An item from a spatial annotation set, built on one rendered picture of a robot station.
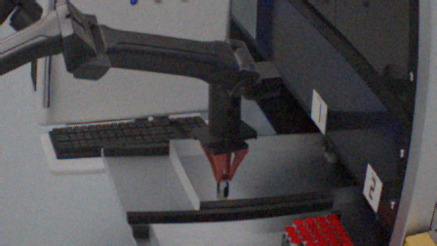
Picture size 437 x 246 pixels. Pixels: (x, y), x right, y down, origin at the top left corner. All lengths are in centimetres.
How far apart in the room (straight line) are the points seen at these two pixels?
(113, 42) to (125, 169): 54
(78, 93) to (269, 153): 51
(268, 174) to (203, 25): 49
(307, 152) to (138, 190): 39
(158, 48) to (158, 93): 83
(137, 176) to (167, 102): 47
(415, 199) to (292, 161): 64
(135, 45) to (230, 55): 23
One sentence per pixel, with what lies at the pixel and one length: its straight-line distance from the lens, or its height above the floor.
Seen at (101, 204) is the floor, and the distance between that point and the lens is 378.
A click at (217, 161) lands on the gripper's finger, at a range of 192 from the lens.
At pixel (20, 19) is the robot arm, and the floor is 126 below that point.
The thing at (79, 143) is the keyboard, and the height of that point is 83.
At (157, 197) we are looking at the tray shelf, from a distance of 199.
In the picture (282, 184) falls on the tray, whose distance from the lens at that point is 207.
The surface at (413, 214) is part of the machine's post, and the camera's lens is 160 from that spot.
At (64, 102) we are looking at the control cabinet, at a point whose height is 86.
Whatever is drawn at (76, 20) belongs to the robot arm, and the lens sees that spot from 152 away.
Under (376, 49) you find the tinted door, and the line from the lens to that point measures 175.
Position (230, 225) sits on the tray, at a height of 91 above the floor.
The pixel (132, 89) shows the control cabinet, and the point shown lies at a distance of 247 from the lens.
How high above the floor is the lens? 182
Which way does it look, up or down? 24 degrees down
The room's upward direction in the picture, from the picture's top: 4 degrees clockwise
